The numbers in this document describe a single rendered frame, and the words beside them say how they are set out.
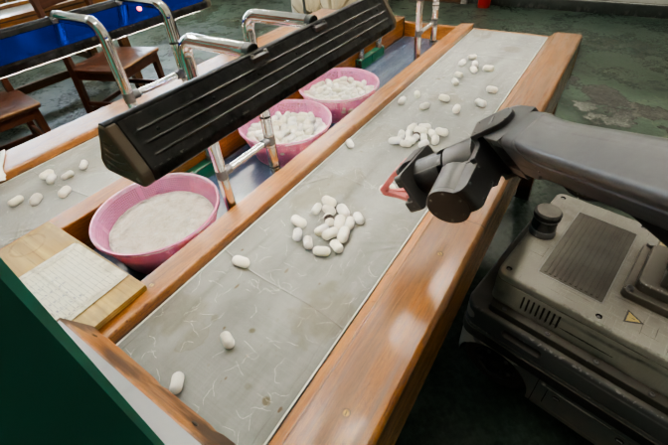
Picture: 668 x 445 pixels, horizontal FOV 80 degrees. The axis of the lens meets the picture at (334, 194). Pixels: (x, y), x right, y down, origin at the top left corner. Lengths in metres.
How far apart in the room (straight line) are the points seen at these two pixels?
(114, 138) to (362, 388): 0.43
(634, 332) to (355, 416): 0.73
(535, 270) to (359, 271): 0.56
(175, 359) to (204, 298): 0.11
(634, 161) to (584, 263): 0.87
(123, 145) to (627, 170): 0.46
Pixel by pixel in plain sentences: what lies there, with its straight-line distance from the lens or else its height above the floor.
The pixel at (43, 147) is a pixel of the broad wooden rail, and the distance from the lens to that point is 1.37.
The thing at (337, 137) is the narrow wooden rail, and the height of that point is 0.76.
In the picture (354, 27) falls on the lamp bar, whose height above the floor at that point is 1.08.
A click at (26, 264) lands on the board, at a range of 0.93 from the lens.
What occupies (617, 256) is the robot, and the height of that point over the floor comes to 0.48.
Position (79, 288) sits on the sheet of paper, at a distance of 0.82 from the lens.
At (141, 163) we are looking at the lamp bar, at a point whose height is 1.07.
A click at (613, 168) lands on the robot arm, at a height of 1.11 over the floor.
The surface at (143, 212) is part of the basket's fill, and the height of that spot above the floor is 0.73.
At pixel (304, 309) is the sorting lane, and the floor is 0.74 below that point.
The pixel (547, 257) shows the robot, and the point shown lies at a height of 0.48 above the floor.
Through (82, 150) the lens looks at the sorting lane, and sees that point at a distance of 1.34.
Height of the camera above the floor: 1.30
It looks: 39 degrees down
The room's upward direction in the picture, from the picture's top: 5 degrees counter-clockwise
